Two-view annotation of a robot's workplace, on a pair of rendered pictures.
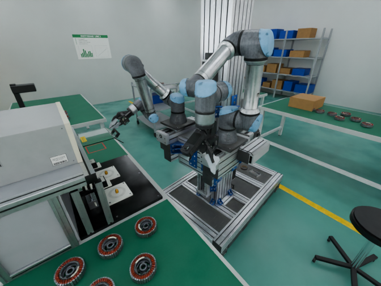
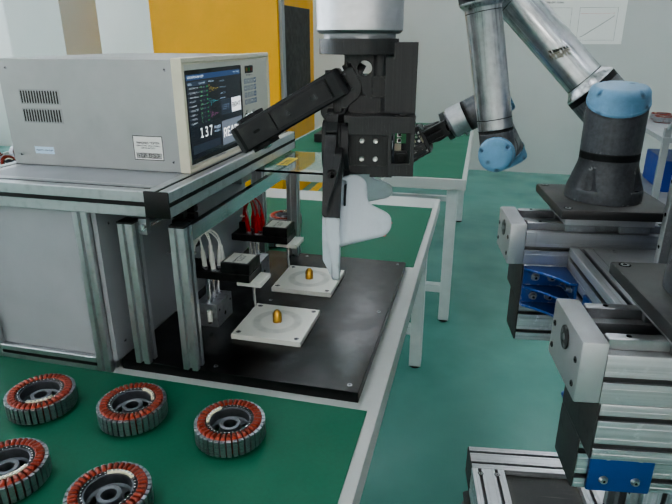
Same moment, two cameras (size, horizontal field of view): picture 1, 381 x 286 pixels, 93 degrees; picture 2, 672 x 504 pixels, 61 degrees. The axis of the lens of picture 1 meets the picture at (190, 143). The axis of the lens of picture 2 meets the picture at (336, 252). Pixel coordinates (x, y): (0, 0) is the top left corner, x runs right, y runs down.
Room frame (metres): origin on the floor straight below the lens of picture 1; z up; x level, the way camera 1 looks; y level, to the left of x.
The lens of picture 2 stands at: (0.30, -0.45, 1.35)
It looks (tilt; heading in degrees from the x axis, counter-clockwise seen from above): 21 degrees down; 51
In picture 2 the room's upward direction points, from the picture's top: straight up
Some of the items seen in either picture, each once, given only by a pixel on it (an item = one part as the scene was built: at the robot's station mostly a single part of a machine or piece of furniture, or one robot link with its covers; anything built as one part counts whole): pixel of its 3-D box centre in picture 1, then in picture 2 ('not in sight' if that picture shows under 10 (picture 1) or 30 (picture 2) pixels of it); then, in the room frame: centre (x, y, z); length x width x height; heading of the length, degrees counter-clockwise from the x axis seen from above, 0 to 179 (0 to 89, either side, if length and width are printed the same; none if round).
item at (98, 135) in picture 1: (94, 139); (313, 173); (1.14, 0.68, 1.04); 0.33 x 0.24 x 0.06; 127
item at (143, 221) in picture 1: (145, 226); (230, 426); (0.64, 0.24, 0.77); 0.11 x 0.11 x 0.04
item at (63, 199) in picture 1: (61, 181); (190, 233); (0.83, 0.75, 0.92); 0.66 x 0.01 x 0.30; 37
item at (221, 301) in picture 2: (92, 200); (214, 307); (0.80, 0.59, 0.80); 0.08 x 0.05 x 0.06; 37
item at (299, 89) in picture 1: (304, 88); not in sight; (5.87, -3.60, 0.40); 0.42 x 0.42 x 0.25; 37
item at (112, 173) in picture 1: (106, 174); (309, 280); (1.08, 0.62, 0.78); 0.15 x 0.15 x 0.01; 37
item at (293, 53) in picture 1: (299, 53); not in sight; (6.20, -3.37, 1.37); 0.42 x 0.40 x 0.18; 38
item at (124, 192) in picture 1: (117, 193); (277, 323); (0.89, 0.48, 0.78); 0.15 x 0.15 x 0.01; 37
